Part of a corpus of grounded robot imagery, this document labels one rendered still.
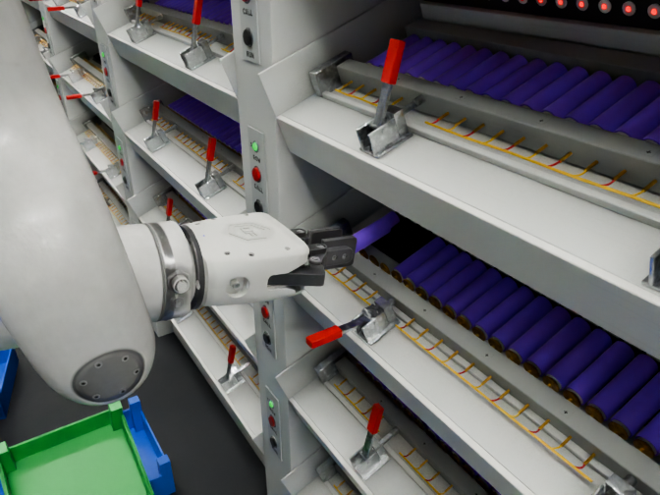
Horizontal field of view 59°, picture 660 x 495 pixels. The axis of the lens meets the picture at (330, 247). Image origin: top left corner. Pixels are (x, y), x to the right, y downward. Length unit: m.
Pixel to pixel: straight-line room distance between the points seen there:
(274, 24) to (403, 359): 0.35
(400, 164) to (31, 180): 0.27
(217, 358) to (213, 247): 0.73
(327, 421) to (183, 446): 0.53
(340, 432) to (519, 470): 0.33
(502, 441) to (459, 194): 0.21
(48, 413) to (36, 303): 1.06
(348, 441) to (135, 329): 0.43
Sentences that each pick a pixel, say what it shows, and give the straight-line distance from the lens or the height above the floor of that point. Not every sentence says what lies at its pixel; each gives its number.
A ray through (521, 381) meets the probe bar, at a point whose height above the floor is 0.58.
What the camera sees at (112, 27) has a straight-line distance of 1.29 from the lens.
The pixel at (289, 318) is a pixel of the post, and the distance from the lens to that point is 0.76.
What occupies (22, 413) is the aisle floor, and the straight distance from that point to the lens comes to 1.46.
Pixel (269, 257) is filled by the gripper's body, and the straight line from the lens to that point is 0.50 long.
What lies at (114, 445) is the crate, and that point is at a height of 0.10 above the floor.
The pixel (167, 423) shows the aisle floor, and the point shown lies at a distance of 1.32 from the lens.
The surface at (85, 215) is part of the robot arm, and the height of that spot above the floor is 0.76.
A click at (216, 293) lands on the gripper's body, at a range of 0.50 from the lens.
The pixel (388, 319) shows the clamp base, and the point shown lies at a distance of 0.60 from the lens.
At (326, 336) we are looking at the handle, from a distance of 0.57.
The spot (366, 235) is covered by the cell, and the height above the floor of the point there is 0.63.
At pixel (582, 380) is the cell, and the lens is 0.52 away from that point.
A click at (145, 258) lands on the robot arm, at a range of 0.48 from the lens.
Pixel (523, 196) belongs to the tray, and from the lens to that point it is 0.43.
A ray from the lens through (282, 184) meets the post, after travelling 0.67.
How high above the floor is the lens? 0.90
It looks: 28 degrees down
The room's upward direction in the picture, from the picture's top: straight up
